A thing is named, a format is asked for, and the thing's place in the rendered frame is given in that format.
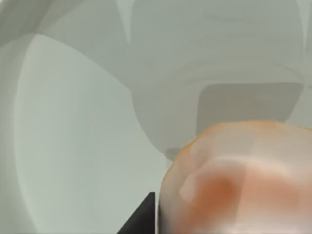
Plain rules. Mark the pale orange cup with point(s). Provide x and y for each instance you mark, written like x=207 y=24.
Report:
x=234 y=185

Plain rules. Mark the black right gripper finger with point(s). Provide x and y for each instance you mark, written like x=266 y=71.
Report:
x=147 y=217

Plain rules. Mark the grey sink drain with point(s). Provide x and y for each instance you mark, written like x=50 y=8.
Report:
x=171 y=152

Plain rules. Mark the white sink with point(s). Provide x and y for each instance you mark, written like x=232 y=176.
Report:
x=73 y=117

